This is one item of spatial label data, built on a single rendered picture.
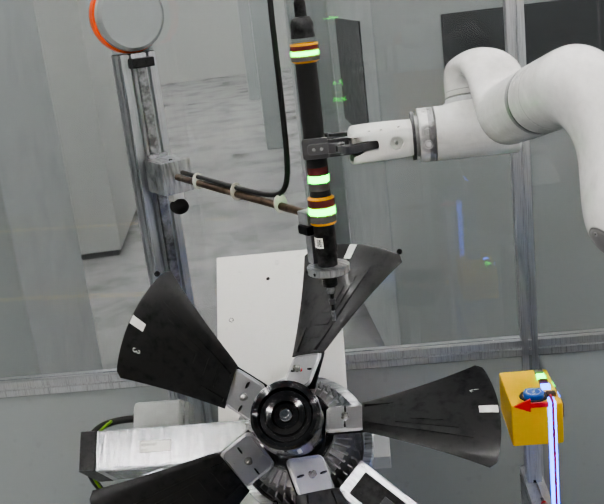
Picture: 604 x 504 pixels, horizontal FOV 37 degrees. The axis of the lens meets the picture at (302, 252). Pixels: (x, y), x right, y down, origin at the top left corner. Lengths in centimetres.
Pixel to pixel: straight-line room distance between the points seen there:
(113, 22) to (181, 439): 88
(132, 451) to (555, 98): 104
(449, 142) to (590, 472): 132
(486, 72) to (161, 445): 90
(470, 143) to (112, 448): 86
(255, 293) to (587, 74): 104
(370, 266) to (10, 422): 126
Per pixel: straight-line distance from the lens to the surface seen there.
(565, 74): 105
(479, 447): 150
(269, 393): 152
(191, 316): 160
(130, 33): 201
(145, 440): 173
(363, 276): 160
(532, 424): 184
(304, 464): 155
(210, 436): 170
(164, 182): 193
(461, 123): 138
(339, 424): 155
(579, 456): 247
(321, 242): 143
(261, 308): 187
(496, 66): 131
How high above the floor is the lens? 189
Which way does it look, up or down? 16 degrees down
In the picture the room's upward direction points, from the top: 7 degrees counter-clockwise
